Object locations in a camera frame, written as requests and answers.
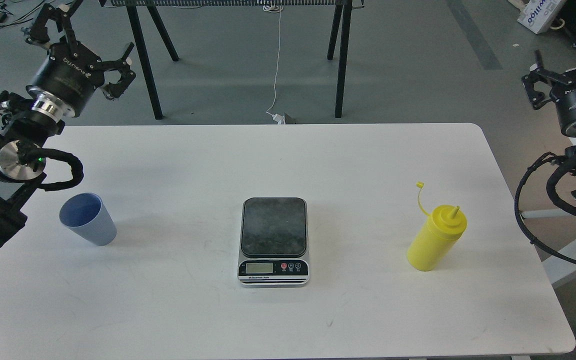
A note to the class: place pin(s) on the black trestle table stand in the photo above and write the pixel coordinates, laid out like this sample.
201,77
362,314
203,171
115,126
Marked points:
218,62

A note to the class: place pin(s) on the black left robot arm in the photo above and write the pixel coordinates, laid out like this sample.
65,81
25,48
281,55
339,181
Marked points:
26,123

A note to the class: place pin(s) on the white cardboard box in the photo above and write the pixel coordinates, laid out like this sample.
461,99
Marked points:
538,15

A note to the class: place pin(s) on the yellow squeeze bottle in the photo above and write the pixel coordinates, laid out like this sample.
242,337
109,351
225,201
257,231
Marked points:
443,227

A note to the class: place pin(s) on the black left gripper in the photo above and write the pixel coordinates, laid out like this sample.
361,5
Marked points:
63,75

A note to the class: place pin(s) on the digital kitchen scale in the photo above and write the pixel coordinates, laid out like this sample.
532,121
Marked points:
273,249

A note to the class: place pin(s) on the blue plastic cup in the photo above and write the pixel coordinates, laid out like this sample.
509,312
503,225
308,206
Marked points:
86,215

